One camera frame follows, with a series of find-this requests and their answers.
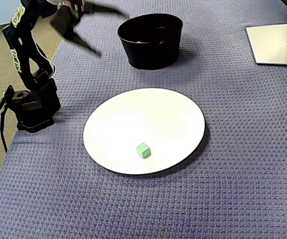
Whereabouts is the green cube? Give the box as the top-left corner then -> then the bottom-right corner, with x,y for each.
135,142 -> 151,159

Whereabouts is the white round plate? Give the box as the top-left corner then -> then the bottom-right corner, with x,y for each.
83,87 -> 206,175

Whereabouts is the black power cable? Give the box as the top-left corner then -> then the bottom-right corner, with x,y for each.
0,109 -> 9,153

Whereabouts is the blue waffle cloth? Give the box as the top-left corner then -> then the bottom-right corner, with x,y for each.
0,0 -> 287,239

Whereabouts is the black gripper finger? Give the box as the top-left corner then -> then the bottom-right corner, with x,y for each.
82,2 -> 131,19
65,30 -> 102,57

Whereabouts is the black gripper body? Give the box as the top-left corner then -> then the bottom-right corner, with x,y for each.
50,4 -> 85,39

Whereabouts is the white monitor stand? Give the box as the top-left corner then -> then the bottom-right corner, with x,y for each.
245,11 -> 287,67

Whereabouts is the black bucket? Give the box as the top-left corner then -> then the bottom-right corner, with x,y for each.
117,13 -> 184,70

